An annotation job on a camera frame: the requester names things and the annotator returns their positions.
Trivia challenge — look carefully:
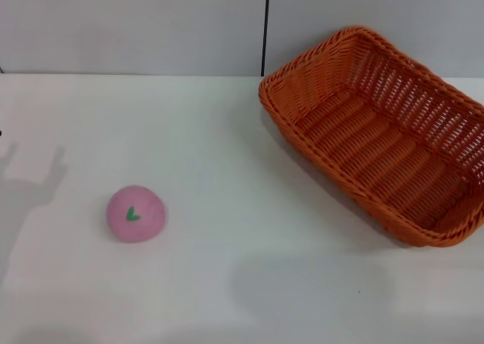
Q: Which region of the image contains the pink peach toy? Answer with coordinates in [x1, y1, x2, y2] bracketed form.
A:
[105, 184, 170, 243]

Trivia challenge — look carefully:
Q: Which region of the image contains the orange woven plastic basket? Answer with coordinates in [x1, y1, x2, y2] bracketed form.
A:
[258, 26, 484, 248]

